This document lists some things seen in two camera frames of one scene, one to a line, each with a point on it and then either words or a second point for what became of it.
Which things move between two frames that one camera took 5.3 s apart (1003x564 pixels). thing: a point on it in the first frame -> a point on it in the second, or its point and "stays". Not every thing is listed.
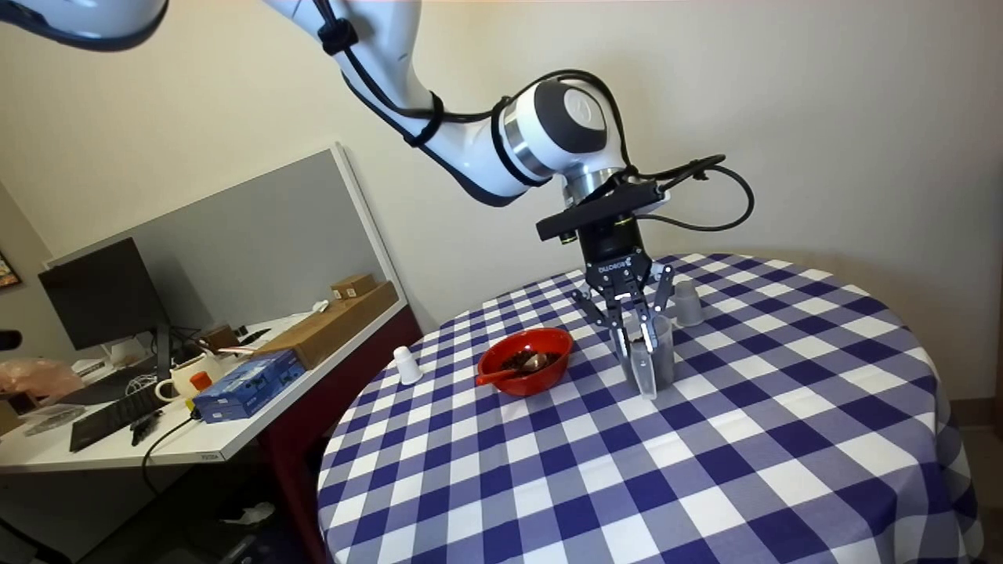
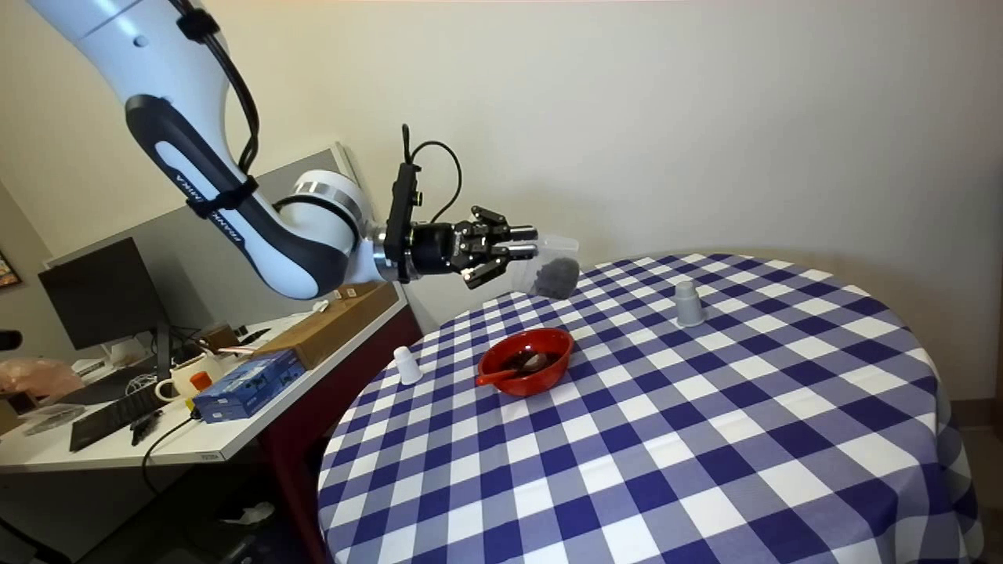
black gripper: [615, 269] -> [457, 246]
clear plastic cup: [650, 352] -> [554, 269]
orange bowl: [525, 361] stays
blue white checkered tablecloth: [800, 425] stays
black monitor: [100, 295] stays
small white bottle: [406, 366] stays
